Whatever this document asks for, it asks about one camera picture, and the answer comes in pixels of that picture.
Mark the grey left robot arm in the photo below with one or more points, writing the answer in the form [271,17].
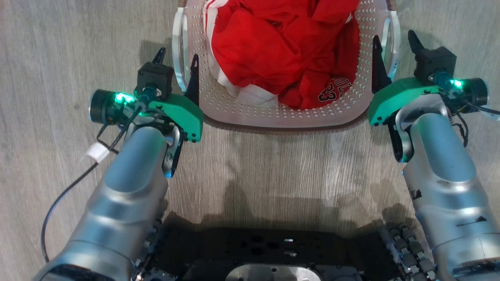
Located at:
[125,195]

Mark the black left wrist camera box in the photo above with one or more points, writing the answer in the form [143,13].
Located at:
[155,78]

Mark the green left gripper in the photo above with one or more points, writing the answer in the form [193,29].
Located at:
[179,113]

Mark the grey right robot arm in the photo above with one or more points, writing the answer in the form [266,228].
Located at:
[445,175]

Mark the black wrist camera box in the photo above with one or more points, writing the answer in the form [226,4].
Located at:
[434,62]
[155,78]

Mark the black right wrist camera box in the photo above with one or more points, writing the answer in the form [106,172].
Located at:
[434,62]

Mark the red basketball jersey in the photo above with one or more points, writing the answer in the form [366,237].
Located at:
[273,50]

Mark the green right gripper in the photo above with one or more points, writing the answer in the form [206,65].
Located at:
[394,95]

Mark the white perforated plastic laundry basket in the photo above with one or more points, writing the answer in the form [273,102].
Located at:
[250,111]

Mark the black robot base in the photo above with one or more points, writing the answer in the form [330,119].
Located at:
[273,249]

